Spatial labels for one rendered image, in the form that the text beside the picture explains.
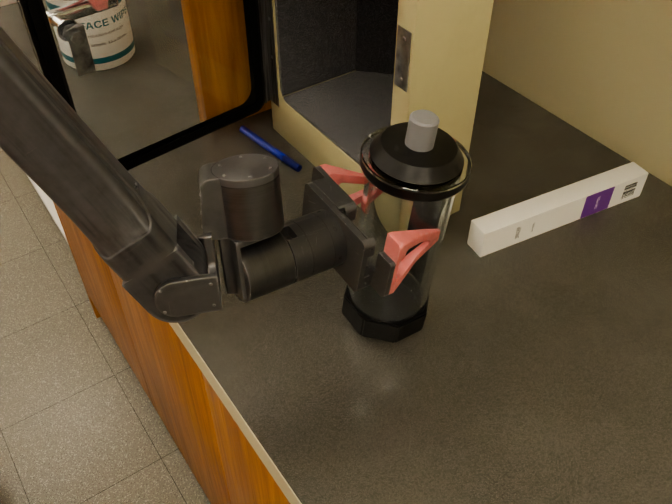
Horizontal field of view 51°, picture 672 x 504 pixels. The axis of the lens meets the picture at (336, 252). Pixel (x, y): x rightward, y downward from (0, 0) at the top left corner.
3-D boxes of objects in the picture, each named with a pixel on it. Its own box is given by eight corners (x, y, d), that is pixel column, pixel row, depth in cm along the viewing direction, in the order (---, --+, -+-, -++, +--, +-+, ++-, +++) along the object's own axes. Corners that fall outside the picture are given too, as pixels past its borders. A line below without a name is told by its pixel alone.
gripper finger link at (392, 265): (414, 179, 70) (337, 206, 66) (460, 222, 66) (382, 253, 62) (402, 229, 75) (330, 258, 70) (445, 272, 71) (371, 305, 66)
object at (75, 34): (97, 71, 82) (85, 26, 78) (80, 78, 81) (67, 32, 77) (89, 65, 83) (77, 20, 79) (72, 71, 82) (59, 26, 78)
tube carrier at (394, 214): (393, 258, 88) (424, 113, 73) (449, 316, 81) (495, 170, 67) (322, 289, 83) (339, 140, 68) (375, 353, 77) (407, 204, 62)
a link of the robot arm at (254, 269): (214, 289, 66) (242, 317, 62) (204, 225, 62) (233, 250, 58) (278, 265, 69) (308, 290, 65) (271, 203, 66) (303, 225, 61)
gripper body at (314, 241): (320, 176, 69) (255, 197, 66) (381, 238, 63) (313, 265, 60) (315, 225, 74) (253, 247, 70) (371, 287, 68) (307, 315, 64)
